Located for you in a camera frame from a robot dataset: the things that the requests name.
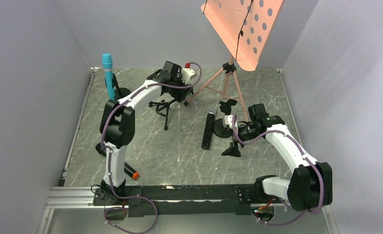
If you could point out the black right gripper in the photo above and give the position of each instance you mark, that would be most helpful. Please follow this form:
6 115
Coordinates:
238 129

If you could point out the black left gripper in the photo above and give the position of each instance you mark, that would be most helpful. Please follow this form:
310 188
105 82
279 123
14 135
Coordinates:
174 94

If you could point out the black tripod shock-mount stand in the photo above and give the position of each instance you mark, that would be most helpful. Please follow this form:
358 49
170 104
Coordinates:
162 108

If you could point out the black glitter microphone silver head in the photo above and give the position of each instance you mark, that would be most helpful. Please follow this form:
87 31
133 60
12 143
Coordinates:
209 125

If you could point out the black round-base mic stand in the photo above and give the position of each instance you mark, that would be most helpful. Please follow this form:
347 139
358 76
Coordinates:
119 92

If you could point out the blue toy microphone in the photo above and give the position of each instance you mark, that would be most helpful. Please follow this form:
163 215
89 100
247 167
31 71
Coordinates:
107 64

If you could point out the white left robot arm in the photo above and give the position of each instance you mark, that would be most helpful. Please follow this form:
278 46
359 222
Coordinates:
118 122

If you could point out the black right round-base stand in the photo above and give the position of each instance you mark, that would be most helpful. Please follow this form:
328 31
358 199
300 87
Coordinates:
221 129

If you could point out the black microphone orange end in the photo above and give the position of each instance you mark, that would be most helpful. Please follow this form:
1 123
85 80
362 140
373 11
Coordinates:
130 171

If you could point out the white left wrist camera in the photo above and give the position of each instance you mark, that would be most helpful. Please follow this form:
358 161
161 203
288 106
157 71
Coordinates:
187 74

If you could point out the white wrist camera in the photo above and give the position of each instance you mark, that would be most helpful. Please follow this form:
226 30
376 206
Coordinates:
227 122
187 74

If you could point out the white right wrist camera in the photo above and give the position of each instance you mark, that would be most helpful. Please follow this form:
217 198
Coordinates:
227 122

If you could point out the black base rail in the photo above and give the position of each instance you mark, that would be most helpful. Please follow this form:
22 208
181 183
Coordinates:
238 199

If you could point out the aluminium frame rail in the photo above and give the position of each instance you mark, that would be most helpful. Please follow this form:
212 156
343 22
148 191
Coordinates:
70 210

